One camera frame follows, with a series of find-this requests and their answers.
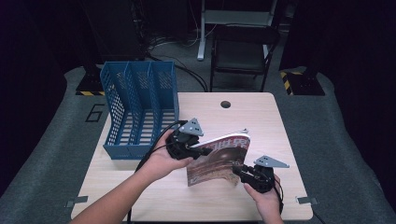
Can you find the black floor cables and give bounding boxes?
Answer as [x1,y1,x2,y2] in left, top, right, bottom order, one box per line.
[146,31,209,92]

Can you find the white metal desk frame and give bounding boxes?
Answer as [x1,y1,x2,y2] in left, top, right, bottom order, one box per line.
[196,0,278,62]

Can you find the person's right hand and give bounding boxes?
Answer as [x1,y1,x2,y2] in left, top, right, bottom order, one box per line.
[243,175,283,218]

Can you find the black stand base striped edge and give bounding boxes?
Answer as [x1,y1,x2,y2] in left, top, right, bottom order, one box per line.
[279,69,326,96]
[75,64,106,97]

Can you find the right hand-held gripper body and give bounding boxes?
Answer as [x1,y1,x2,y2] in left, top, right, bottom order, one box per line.
[247,155,290,193]

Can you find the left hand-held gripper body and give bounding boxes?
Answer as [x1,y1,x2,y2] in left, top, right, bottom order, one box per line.
[165,117,205,161]

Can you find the person's left hand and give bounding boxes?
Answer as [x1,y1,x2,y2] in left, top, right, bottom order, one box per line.
[138,130,194,183]

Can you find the grey table edge bracket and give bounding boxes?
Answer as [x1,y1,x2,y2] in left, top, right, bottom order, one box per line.
[295,195,319,205]
[64,195,90,209]

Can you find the right hand-held gripper black cable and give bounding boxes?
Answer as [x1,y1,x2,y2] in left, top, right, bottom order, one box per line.
[274,176,285,216]

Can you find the red-brown cover magazine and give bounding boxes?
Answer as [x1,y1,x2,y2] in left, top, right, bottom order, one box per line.
[186,129,251,188]

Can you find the blue plastic file rack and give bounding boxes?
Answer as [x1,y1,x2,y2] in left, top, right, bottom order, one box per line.
[100,60,180,161]

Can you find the hand-held gripper black cable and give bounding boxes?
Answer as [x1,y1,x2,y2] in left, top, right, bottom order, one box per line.
[274,176,285,216]
[126,119,189,224]

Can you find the black folding chair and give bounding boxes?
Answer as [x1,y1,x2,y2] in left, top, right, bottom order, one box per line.
[209,24,281,92]

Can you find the grey floor mat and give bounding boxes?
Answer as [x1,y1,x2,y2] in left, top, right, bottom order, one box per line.
[0,66,396,224]

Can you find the left hand-held gripper black cable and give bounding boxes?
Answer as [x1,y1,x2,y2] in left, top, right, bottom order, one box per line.
[126,119,189,224]

